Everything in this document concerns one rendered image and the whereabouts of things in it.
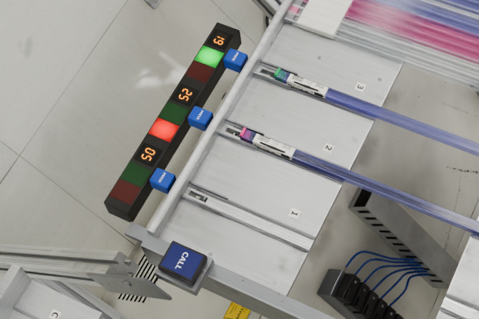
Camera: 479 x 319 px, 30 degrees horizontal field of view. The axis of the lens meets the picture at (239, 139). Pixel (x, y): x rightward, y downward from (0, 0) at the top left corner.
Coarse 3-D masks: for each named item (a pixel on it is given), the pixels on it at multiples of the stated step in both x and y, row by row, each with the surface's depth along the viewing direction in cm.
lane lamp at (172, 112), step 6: (168, 102) 131; (168, 108) 130; (174, 108) 130; (180, 108) 130; (162, 114) 130; (168, 114) 130; (174, 114) 130; (180, 114) 130; (186, 114) 130; (168, 120) 129; (174, 120) 129; (180, 120) 129
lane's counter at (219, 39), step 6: (216, 30) 137; (210, 36) 136; (216, 36) 136; (222, 36) 136; (228, 36) 136; (210, 42) 136; (216, 42) 136; (222, 42) 136; (228, 42) 136; (222, 48) 135
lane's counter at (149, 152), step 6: (144, 144) 128; (144, 150) 127; (150, 150) 127; (156, 150) 127; (162, 150) 127; (138, 156) 127; (144, 156) 127; (150, 156) 127; (156, 156) 127; (144, 162) 126; (150, 162) 126
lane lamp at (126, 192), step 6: (120, 180) 125; (120, 186) 125; (126, 186) 125; (132, 186) 125; (114, 192) 124; (120, 192) 124; (126, 192) 124; (132, 192) 124; (138, 192) 124; (120, 198) 124; (126, 198) 124; (132, 198) 124
